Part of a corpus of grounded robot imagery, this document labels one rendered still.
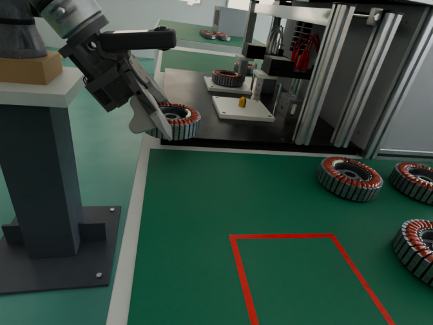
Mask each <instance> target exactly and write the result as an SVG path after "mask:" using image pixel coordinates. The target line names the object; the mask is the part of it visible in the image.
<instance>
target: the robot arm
mask: <svg viewBox="0 0 433 325"><path fill-rule="evenodd" d="M101 12H102V8H101V7H100V6H99V5H98V3H97V2H96V0H0V57H3V58H11V59H33V58H40V57H45V56H47V50H46V46H45V44H44V42H43V40H42V38H41V36H40V34H39V32H38V31H37V28H36V25H35V19H34V17H42V18H44V19H45V20H46V22H47V23H48V24H49V25H50V26H51V27H52V28H53V29H54V30H55V32H56V33H57V34H58V35H59V37H60V38H61V39H66V38H67V41H66V42H67V44H66V45H65V46H63V47H62V48H61V49H60V50H58V52H59V53H60V54H61V55H62V56H63V57H64V58H65V59H66V58H67V57H69V58H70V59H71V61H72V62H73V63H74V64H75V65H76V67H77V68H78V69H79V70H80V71H81V72H82V73H83V74H84V75H85V76H84V77H83V82H84V84H85V85H86V86H85V88H86V89H87V91H89V92H90V93H91V94H92V95H93V97H94V98H95V99H96V100H97V101H98V102H99V104H100V105H101V106H102V107H103V108H104V109H105V110H106V111H107V112H110V111H112V110H114V109H115V108H116V107H118V108H120V107H121V106H122V105H124V104H126V103H127V102H128V100H129V98H130V97H131V99H130V105H131V107H132V109H133V111H134V116H133V118H132V120H131V121H130V123H129V128H130V130H131V131H132V132H133V133H142V132H146V131H148V130H152V129H155V128H158V129H159V130H160V131H161V132H162V134H163V135H164V136H165V137H166V139H167V140H168V141H171V140H172V127H171V126H170V124H169V123H168V121H167V120H166V118H165V116H164V114H163V113H162V112H161V110H160V108H159V107H158V105H157V102H160V103H161V102H164V103H165V102H168V103H170V102H169V100H168V98H167V97H166V96H165V95H164V93H163V91H162V90H161V89H160V88H159V86H158V84H157V83H156V82H155V81H154V79H153V78H152V77H151V76H150V74H149V73H148V72H147V71H146V69H145V68H144V67H143V66H142V65H141V63H140V62H139V60H138V59H137V58H136V57H135V56H134V55H133V54H131V50H147V49H158V50H161V51H166V50H169V49H170V48H174V47H176V44H177V38H176V31H175V30H174V29H172V28H168V27H166V26H158V27H156V28H155V29H152V30H120V31H106V32H103V33H101V32H100V29H101V28H103V27H104V26H106V25H107V24H108V23H109V21H108V19H107V18H106V16H105V15H104V14H103V15H101ZM91 42H93V43H95V44H96V47H94V46H93V45H92V43H91ZM85 77H86V78H87V80H86V78H85ZM84 79H85V81H86V82H85V81H84Z"/></svg>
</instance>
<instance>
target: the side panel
mask: <svg viewBox="0 0 433 325"><path fill-rule="evenodd" d="M358 155H359V156H362V158H363V159H375V160H389V161H414V162H428V163H433V6H431V8H430V10H429V12H428V15H427V17H426V19H425V21H424V23H423V26H422V27H421V30H420V31H419V34H418V36H417V38H416V41H415V43H414V45H413V47H412V50H411V51H410V53H409V56H408V58H407V60H406V62H405V64H404V66H403V69H402V71H401V73H400V75H399V77H398V80H397V81H396V84H395V86H394V88H393V90H392V93H391V95H390V97H389V99H388V101H387V103H386V105H385V107H384V109H383V112H382V114H381V116H380V119H379V121H378V123H377V125H376V127H375V129H374V131H373V133H372V136H371V138H370V140H369V142H368V145H367V147H366V149H365V150H362V149H361V148H360V149H359V152H358Z"/></svg>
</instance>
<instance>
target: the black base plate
mask: <svg viewBox="0 0 433 325"><path fill-rule="evenodd" d="M204 76H206V77H212V73H207V72H195V71H189V70H177V69H170V68H165V76H164V95H165V96H166V97H167V98H168V100H169V102H171V103H173V104H174V103H177V104H178V103H180V104H181V105H182V104H184V105H185V106H189V107H192V108H194V110H196V111H197V112H198V113H199V114H200V115H201V120H200V129H199V133H198V134H197V135H196V136H194V137H192V138H189V139H185V140H180V141H179V140H176V141H174V140H172V141H168V140H164V139H161V140H160V145H170V146H194V147H207V148H231V149H244V150H268V151H281V152H305V153H329V154H342V155H356V152H357V151H358V147H357V146H356V145H355V144H354V143H352V142H351V141H349V144H348V146H347V148H343V147H342V146H340V147H335V145H334V143H331V142H330V141H331V137H332V135H333V133H334V129H335V128H333V127H332V126H331V125H330V124H329V123H327V122H326V121H324V120H323V119H322V118H321V117H320V116H318V119H317V122H316V125H315V127H314V131H313V134H312V137H311V140H310V142H309V145H304V144H302V145H297V144H296V143H295V141H293V140H292V138H293V135H294V131H295V128H296V124H297V122H298V119H287V118H285V117H284V116H283V115H282V114H281V113H280V112H279V111H278V110H276V115H275V119H276V121H275V122H265V121H248V120H239V119H222V118H219V116H218V113H217V110H216V108H215V105H214V103H213V101H212V97H213V96H217V97H231V98H239V99H240V98H241V97H245V98H246V99H252V100H260V101H261V103H262V104H263V105H264V106H265V107H266V108H267V109H268V110H269V112H270V113H271V114H273V110H274V106H275V102H276V98H277V95H278V90H279V87H280V85H279V84H278V83H276V86H275V90H274V94H266V93H261V92H260V91H259V90H258V89H257V88H256V87H255V86H256V80H257V78H255V79H254V83H253V89H252V93H253V94H251V95H247V94H234V93H227V92H214V91H208V89H207V86H206V84H205V81H204ZM251 81H252V77H245V78H244V80H243V82H244V83H245V84H246V85H247V87H248V88H249V89H250V87H251Z"/></svg>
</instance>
